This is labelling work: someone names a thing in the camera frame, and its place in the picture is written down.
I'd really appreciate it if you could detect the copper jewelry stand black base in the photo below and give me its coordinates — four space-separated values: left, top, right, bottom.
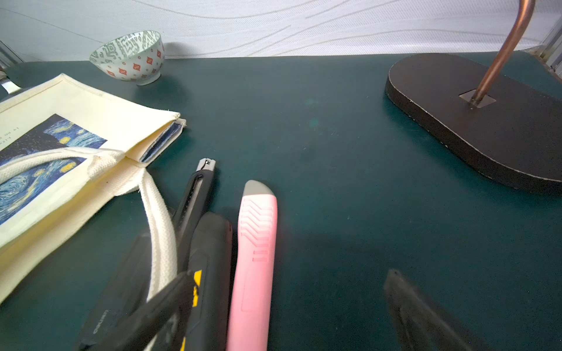
386 1 561 195

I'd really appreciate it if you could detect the pink utility knife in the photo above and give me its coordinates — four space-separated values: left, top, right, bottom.
226 180 278 350

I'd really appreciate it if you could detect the black yellow utility knife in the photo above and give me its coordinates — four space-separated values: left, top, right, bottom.
183 212 233 350

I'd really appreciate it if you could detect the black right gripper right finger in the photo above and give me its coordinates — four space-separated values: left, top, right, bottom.
383 269 483 350

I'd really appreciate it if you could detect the cream canvas tote bag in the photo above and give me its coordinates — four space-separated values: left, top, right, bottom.
1 74 185 298

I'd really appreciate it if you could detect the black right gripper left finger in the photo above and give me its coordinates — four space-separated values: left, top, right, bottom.
89 271 196 350

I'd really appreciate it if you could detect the slim black utility knife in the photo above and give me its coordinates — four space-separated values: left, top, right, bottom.
77 158 216 350

